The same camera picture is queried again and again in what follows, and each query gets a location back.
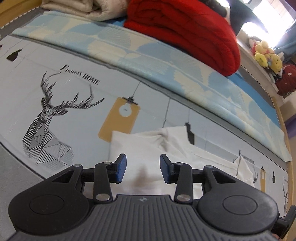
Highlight white t-shirt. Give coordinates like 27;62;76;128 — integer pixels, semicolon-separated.
109;126;254;196

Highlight grey printed bed sheet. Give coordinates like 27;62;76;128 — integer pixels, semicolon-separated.
1;8;287;215

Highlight blue patterned folded quilt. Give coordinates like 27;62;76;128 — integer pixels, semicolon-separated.
13;11;290;162

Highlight yellow plush toy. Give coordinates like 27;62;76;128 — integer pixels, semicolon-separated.
248;38;283;76

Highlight red folded blanket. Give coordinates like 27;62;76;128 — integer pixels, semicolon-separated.
124;1;240;76

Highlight cream folded blanket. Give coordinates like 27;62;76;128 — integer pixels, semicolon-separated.
41;0;130;22

